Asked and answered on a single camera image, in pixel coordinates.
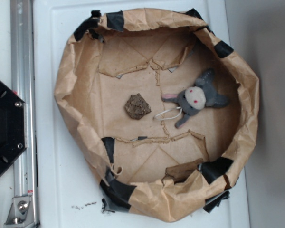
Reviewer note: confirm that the brown rock chunk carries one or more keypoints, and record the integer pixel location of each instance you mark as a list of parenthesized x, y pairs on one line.
[(137, 107)]

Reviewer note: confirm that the gray plush bunny toy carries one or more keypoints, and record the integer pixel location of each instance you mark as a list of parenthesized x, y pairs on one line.
[(192, 100)]

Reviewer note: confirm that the brown paper bag bin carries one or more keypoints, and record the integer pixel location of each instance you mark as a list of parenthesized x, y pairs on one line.
[(149, 166)]

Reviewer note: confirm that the white plastic tray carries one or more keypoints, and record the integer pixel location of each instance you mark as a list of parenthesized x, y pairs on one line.
[(69, 195)]

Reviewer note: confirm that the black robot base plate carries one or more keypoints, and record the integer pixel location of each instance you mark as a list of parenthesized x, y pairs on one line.
[(12, 127)]

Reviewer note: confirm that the aluminum extrusion rail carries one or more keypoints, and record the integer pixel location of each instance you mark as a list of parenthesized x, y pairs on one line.
[(23, 82)]

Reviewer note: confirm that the metal corner bracket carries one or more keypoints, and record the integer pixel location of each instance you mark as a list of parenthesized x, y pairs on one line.
[(20, 213)]

